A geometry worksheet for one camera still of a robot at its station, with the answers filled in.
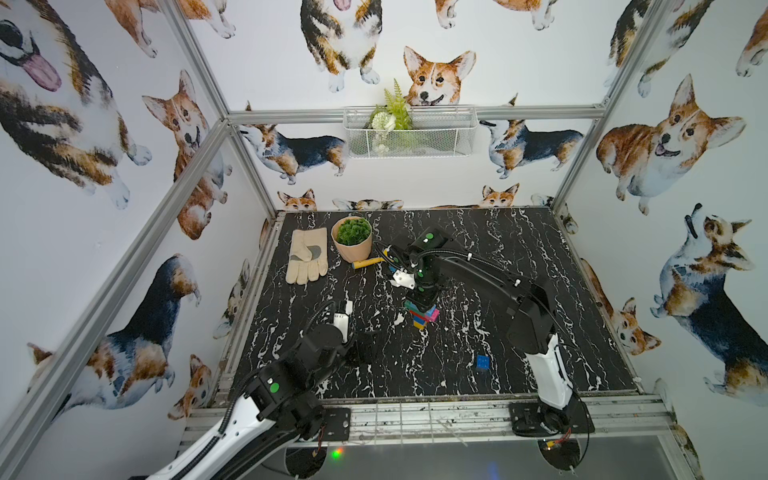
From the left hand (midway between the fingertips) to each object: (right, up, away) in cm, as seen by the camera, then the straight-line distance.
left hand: (372, 329), depth 73 cm
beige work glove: (-26, +16, +33) cm, 45 cm away
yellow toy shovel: (-9, +13, +29) cm, 33 cm away
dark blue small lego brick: (+30, -12, +9) cm, 33 cm away
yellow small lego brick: (+12, -3, +15) cm, 19 cm away
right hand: (+13, +4, +8) cm, 15 cm away
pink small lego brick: (+16, +1, +8) cm, 18 cm away
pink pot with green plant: (-9, +22, +27) cm, 36 cm away
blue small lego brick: (+12, -1, +13) cm, 18 cm away
